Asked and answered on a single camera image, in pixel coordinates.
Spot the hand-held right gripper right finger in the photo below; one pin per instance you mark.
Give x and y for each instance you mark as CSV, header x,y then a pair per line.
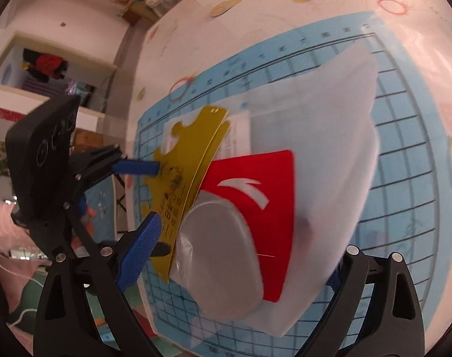
x,y
334,280

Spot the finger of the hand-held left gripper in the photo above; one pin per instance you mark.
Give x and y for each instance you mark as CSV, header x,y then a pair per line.
x,y
163,249
136,167

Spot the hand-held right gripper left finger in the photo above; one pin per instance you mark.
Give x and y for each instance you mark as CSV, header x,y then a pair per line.
x,y
140,253

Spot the yellow scalloped card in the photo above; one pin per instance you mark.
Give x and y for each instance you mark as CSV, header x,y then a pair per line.
x,y
181,163

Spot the white bag with red print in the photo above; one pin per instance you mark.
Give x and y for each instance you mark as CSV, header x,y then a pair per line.
x,y
322,137

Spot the person's left forearm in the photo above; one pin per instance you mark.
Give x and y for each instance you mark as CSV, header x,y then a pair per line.
x,y
5,223

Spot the red and black bundle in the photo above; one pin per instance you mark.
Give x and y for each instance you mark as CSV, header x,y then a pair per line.
x,y
47,65

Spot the blue grid mat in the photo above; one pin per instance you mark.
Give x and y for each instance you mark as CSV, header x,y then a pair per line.
x,y
396,156

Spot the white wall shelf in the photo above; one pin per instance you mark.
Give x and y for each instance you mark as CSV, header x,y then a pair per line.
x,y
62,93

